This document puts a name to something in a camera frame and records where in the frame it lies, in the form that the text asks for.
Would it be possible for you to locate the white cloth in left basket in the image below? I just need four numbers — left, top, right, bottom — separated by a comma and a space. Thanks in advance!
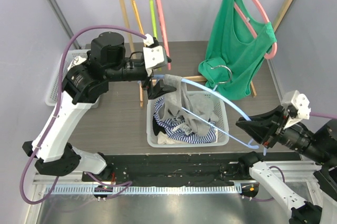
67, 56, 87, 71

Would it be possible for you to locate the grey corner frame post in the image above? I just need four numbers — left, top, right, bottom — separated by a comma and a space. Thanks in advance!
47, 0, 74, 38

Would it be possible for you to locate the lime green hanger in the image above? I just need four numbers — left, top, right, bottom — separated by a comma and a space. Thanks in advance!
146, 0, 163, 72

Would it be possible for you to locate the yellow plastic hanger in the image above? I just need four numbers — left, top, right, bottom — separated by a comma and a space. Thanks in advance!
130, 0, 145, 34

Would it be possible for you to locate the light blue hanger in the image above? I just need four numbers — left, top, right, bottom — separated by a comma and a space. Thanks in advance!
146, 77, 259, 150

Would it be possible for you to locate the slotted cable duct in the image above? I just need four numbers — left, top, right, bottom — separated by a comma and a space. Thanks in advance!
52, 184, 242, 196

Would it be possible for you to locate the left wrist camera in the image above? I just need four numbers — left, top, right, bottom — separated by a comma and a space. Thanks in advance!
143, 34, 168, 76

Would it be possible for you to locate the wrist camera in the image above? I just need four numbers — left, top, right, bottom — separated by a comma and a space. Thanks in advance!
281, 90, 311, 129
143, 34, 168, 76

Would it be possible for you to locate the white left laundry basket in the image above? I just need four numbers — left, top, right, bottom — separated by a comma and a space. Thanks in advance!
45, 49, 88, 107

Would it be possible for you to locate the grey tank top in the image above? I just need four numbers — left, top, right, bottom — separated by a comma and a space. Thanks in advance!
157, 74, 219, 137

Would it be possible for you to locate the pink plastic hanger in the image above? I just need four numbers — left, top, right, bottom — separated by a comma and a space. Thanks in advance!
233, 0, 278, 60

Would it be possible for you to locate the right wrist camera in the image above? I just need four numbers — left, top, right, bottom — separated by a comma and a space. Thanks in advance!
281, 90, 311, 129

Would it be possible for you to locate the coral pink hanger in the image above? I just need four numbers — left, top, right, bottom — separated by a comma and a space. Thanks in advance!
155, 0, 170, 59

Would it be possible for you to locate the white centre laundry basket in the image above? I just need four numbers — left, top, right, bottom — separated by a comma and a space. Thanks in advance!
146, 91, 229, 148

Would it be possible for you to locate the black tank top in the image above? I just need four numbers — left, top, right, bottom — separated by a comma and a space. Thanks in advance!
152, 117, 166, 136

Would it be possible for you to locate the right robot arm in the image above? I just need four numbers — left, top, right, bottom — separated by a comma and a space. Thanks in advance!
236, 105, 336, 223

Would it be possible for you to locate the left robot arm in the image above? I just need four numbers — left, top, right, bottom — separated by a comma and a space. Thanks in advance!
23, 32, 176, 181

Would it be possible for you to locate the white laundry basket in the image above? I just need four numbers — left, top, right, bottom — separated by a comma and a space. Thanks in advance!
146, 91, 229, 148
45, 49, 88, 107

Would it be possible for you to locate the green tank top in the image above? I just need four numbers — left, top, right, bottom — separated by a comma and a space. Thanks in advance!
198, 0, 276, 100

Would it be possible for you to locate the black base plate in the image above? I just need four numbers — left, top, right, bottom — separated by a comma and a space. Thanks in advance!
81, 151, 271, 188

